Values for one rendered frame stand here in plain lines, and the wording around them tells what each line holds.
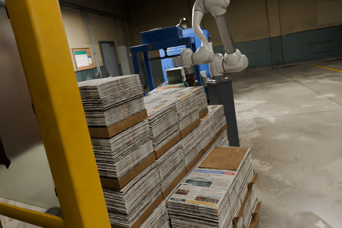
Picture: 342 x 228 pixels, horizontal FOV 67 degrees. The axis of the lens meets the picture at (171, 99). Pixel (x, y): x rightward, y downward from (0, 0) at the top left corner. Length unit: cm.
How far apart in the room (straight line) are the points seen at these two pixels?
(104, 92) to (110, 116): 10
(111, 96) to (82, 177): 44
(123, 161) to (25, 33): 67
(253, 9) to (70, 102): 1095
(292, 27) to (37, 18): 1122
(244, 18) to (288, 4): 174
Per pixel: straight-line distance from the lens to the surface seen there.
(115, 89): 112
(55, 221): 90
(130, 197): 123
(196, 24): 232
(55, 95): 69
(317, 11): 1193
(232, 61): 252
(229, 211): 154
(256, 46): 1141
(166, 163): 145
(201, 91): 202
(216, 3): 234
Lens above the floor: 136
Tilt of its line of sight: 10 degrees down
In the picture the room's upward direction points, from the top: 10 degrees counter-clockwise
